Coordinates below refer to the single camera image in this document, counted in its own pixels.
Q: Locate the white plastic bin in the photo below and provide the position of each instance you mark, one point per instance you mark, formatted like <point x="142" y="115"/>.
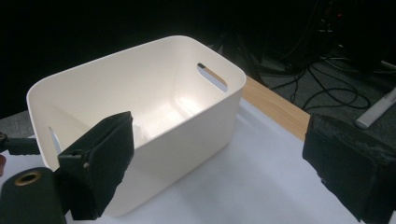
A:
<point x="186" y="130"/>

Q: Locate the white metal stand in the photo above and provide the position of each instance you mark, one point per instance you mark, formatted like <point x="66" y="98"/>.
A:
<point x="376" y="109"/>

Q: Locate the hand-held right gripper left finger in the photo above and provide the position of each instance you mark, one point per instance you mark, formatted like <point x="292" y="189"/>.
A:
<point x="102" y="161"/>

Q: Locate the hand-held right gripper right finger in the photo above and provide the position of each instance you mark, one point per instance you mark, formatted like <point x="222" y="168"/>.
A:
<point x="355" y="171"/>

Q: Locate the white table sheet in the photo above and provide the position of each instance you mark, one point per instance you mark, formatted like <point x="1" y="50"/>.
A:
<point x="249" y="174"/>

